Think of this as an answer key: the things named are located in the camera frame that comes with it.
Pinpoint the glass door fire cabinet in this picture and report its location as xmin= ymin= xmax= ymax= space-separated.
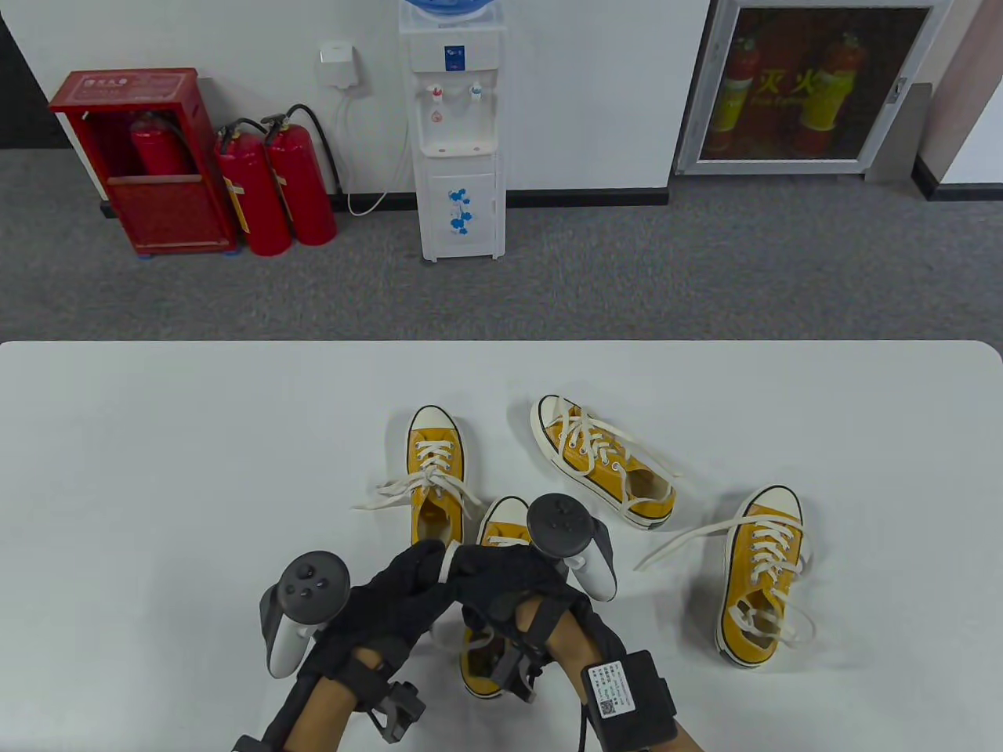
xmin=674 ymin=0 xmax=953 ymax=177

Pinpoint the person's left forearm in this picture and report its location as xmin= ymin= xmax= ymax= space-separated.
xmin=278 ymin=646 xmax=369 ymax=752

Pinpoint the white power cable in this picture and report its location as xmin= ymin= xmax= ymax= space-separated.
xmin=333 ymin=90 xmax=412 ymax=218

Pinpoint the white water dispenser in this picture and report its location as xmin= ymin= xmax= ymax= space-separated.
xmin=398 ymin=8 xmax=506 ymax=263

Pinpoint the red fire extinguisher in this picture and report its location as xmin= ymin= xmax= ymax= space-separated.
xmin=263 ymin=104 xmax=343 ymax=246
xmin=215 ymin=119 xmax=292 ymax=257
xmin=129 ymin=112 xmax=193 ymax=177

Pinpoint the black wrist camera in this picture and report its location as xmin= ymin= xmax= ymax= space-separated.
xmin=364 ymin=680 xmax=428 ymax=743
xmin=490 ymin=634 xmax=541 ymax=703

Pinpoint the person's left hand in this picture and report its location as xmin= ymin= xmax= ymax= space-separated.
xmin=310 ymin=539 xmax=455 ymax=682

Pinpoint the red fire extinguisher cabinet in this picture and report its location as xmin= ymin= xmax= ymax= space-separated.
xmin=47 ymin=68 xmax=240 ymax=258

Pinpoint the white wall box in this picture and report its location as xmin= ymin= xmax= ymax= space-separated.
xmin=317 ymin=41 xmax=368 ymax=96

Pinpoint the person's right hand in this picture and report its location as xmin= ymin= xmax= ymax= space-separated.
xmin=451 ymin=544 xmax=628 ymax=682

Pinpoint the person's right forearm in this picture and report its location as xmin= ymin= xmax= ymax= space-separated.
xmin=521 ymin=599 xmax=706 ymax=752

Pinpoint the grey tracking controller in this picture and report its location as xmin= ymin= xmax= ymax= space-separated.
xmin=260 ymin=551 xmax=351 ymax=678
xmin=527 ymin=493 xmax=617 ymax=602

